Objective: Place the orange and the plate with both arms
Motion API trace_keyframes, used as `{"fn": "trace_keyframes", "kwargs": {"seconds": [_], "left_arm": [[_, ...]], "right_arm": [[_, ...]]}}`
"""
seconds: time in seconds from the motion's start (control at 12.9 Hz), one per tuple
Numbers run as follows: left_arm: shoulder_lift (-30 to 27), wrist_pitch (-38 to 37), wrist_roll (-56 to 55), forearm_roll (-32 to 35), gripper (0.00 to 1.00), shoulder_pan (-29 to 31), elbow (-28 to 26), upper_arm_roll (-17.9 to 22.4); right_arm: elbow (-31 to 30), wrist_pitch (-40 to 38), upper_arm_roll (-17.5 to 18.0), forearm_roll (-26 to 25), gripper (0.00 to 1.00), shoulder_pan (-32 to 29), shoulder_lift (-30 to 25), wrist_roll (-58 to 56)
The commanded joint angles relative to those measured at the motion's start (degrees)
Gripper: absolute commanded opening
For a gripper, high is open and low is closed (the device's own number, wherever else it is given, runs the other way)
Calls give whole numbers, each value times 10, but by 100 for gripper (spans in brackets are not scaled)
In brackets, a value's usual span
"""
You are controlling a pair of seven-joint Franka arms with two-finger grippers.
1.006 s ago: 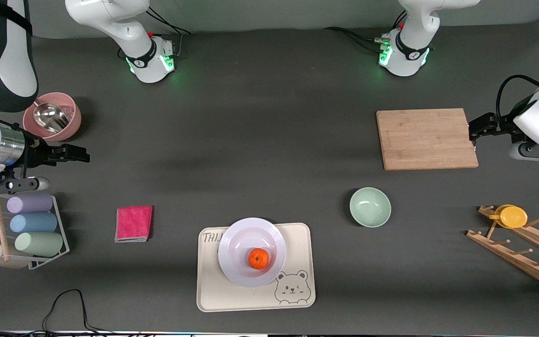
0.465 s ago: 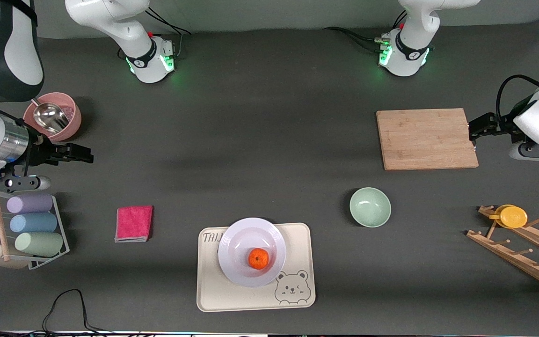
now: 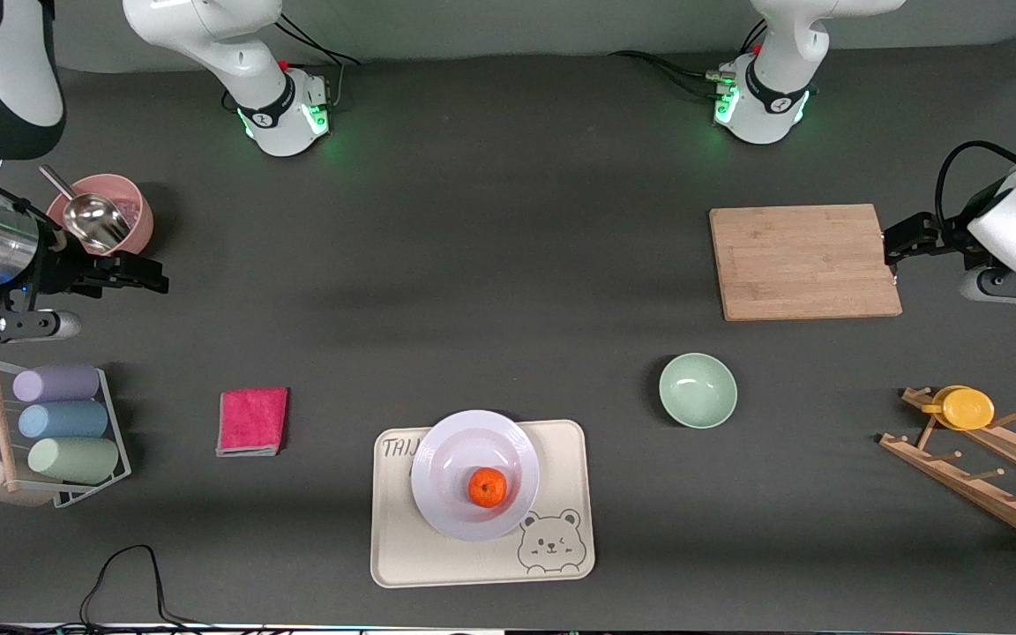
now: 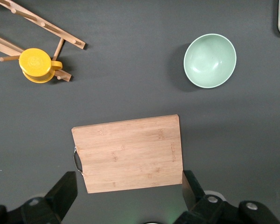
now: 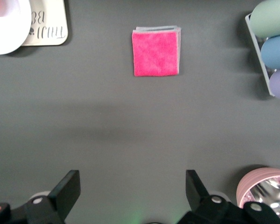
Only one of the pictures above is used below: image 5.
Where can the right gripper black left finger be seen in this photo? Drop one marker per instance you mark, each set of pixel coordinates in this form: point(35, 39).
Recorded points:
point(65, 193)

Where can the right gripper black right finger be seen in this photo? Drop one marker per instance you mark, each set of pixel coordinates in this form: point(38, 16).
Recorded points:
point(196, 191)

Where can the white round plate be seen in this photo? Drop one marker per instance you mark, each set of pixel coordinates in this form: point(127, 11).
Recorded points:
point(9, 30)

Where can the pink ribbed bowl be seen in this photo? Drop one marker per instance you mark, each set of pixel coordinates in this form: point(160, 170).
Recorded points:
point(247, 184)

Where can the folded pink cloth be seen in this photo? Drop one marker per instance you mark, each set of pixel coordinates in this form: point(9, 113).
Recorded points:
point(155, 54)

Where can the blue cup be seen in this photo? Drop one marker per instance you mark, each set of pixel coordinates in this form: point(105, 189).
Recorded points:
point(276, 51)

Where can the cream bear print tray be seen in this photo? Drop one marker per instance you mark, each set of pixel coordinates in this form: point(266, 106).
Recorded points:
point(51, 21)

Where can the green cup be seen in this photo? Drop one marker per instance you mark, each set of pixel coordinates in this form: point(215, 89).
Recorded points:
point(270, 18)

